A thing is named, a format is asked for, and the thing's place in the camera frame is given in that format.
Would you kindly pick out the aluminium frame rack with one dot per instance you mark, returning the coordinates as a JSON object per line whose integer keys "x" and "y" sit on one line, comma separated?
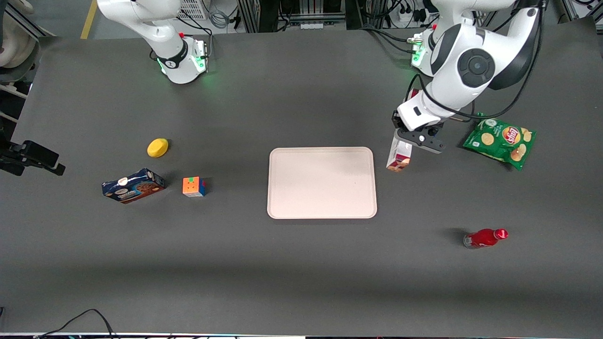
{"x": 247, "y": 14}

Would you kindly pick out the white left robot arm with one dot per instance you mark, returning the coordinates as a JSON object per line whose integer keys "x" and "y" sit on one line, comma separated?
{"x": 476, "y": 66}

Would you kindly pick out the red soda bottle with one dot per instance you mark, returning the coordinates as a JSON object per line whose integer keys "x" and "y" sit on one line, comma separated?
{"x": 483, "y": 238}

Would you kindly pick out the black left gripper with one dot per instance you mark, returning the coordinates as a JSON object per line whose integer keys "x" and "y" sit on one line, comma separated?
{"x": 397, "y": 123}

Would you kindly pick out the white power strip with plugs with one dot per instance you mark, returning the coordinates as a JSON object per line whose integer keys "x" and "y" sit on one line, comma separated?
{"x": 410, "y": 16}

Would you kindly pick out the green chips bag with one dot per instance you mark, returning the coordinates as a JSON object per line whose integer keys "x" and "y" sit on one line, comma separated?
{"x": 499, "y": 139}

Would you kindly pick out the blue cookie box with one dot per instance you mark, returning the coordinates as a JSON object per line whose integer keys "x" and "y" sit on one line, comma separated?
{"x": 134, "y": 187}

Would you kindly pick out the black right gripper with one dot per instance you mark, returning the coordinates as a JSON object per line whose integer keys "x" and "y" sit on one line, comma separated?
{"x": 5, "y": 155}

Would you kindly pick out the beige padded chair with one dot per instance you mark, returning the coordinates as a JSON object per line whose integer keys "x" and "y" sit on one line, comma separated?
{"x": 16, "y": 44}

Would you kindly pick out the white perforated box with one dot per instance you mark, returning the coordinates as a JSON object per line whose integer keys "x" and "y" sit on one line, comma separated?
{"x": 193, "y": 8}

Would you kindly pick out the colourful puzzle cube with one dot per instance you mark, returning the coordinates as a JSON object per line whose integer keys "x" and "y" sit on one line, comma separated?
{"x": 193, "y": 187}

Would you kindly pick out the yellow round sponge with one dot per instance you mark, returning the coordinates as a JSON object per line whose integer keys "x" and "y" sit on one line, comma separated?
{"x": 158, "y": 148}

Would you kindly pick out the red cookie box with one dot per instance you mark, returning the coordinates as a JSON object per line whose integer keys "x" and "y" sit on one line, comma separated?
{"x": 399, "y": 157}

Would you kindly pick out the beige rectangular tray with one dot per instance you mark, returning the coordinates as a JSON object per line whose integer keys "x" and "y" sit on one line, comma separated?
{"x": 322, "y": 183}

